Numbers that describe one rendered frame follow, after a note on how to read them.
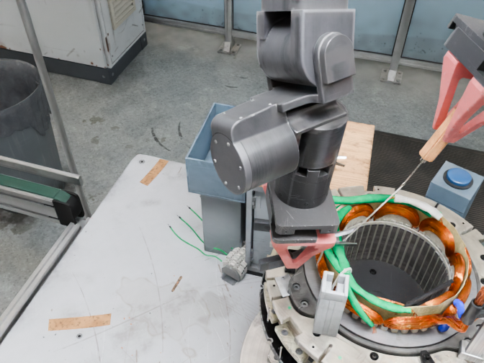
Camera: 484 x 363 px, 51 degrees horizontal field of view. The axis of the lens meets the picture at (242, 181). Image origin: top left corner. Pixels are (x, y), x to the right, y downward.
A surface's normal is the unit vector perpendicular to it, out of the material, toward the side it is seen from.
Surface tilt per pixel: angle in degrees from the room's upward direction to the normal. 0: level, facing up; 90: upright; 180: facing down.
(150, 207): 0
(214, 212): 90
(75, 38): 90
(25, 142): 93
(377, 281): 0
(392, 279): 0
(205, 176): 90
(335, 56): 66
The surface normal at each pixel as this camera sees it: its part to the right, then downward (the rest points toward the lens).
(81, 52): -0.31, 0.66
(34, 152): 0.83, 0.43
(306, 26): 0.53, 0.25
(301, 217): 0.07, -0.71
